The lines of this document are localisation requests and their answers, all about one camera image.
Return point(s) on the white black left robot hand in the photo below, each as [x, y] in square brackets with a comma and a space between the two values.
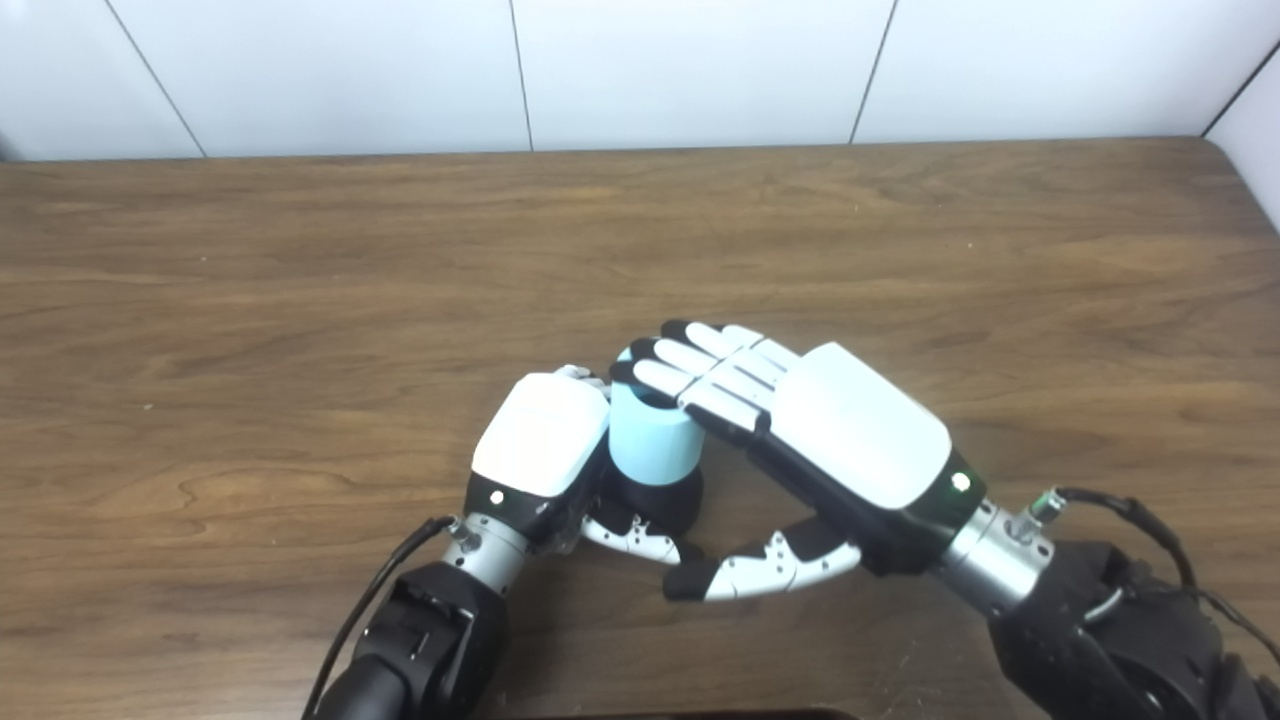
[540, 435]

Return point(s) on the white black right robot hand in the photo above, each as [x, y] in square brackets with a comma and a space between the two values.
[860, 430]

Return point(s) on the black flared nozzle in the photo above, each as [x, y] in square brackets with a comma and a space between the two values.
[665, 505]

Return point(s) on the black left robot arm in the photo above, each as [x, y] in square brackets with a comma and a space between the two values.
[430, 640]

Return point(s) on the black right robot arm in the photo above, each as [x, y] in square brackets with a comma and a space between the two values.
[1120, 640]

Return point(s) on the black robot torso edge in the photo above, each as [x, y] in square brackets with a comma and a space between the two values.
[700, 715]

